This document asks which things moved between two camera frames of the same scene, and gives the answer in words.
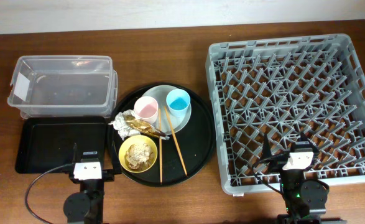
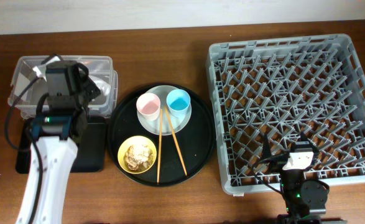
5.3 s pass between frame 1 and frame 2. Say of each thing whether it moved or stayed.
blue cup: stayed
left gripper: moved
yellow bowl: stayed
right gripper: stayed
